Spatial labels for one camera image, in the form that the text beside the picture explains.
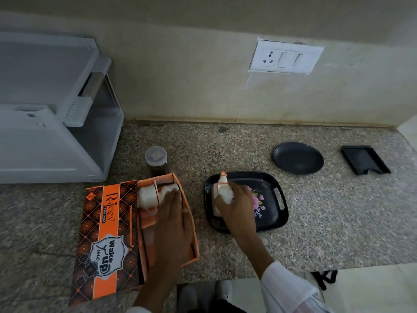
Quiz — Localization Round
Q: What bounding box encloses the person's right forearm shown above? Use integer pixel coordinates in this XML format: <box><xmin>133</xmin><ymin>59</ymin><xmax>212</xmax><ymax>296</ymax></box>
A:
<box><xmin>232</xmin><ymin>232</ymin><xmax>275</xmax><ymax>279</ymax></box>

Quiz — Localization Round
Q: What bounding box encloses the person's left forearm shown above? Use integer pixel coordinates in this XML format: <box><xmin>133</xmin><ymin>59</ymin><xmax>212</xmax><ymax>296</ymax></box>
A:
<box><xmin>133</xmin><ymin>262</ymin><xmax>184</xmax><ymax>313</ymax></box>

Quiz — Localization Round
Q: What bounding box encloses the white wall socket switch plate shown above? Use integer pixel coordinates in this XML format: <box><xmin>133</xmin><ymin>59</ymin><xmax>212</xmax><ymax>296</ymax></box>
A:
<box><xmin>248</xmin><ymin>38</ymin><xmax>324</xmax><ymax>75</ymax></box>

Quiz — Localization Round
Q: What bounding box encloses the orange and black patterned box lid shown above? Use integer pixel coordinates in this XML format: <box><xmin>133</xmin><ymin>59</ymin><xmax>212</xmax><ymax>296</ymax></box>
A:
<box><xmin>68</xmin><ymin>180</ymin><xmax>144</xmax><ymax>306</ymax></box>

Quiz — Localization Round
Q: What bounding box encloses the person's right hand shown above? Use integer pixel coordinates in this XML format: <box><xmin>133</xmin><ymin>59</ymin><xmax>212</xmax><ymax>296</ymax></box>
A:
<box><xmin>214</xmin><ymin>181</ymin><xmax>258</xmax><ymax>238</ymax></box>

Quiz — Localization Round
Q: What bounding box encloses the small black rectangular tray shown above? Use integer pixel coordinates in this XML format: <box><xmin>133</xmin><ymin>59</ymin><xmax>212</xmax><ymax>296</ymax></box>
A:
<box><xmin>341</xmin><ymin>145</ymin><xmax>392</xmax><ymax>176</ymax></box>

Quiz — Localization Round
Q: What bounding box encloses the white ceramic cup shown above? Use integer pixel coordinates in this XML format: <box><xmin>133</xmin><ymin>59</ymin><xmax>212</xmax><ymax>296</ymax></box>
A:
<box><xmin>158</xmin><ymin>182</ymin><xmax>180</xmax><ymax>200</ymax></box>
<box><xmin>137</xmin><ymin>184</ymin><xmax>160</xmax><ymax>215</ymax></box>

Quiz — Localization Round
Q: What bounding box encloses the brown jar with clear lid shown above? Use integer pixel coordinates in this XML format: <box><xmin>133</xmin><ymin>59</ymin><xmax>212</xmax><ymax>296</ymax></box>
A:
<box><xmin>145</xmin><ymin>146</ymin><xmax>170</xmax><ymax>177</ymax></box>

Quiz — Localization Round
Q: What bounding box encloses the white grey refrigerator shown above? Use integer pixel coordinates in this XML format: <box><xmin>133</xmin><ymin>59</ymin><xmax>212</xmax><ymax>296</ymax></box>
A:
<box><xmin>0</xmin><ymin>31</ymin><xmax>125</xmax><ymax>184</ymax></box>

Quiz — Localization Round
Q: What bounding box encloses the white cup with orange rim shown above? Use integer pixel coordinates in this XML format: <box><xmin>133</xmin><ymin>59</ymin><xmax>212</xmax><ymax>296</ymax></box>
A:
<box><xmin>212</xmin><ymin>171</ymin><xmax>235</xmax><ymax>217</ymax></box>

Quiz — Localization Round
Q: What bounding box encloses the black strap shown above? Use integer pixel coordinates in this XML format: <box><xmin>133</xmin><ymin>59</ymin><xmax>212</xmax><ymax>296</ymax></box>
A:
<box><xmin>311</xmin><ymin>270</ymin><xmax>338</xmax><ymax>291</ymax></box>

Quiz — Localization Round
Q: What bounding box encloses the person's left hand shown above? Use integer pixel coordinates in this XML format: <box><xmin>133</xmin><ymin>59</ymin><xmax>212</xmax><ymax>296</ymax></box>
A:
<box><xmin>153</xmin><ymin>190</ymin><xmax>195</xmax><ymax>268</ymax></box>

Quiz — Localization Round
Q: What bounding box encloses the orange cardboard box base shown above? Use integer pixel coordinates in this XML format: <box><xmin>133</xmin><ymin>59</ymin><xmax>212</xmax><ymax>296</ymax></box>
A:
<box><xmin>136</xmin><ymin>173</ymin><xmax>200</xmax><ymax>281</ymax></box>

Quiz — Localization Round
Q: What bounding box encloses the black round plate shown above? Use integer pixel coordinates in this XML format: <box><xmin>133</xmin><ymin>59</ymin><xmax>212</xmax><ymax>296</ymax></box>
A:
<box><xmin>273</xmin><ymin>142</ymin><xmax>324</xmax><ymax>175</ymax></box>

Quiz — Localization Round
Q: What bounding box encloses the black floral serving tray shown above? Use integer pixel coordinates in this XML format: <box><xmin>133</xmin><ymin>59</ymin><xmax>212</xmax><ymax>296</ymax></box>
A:
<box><xmin>204</xmin><ymin>171</ymin><xmax>289</xmax><ymax>234</ymax></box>

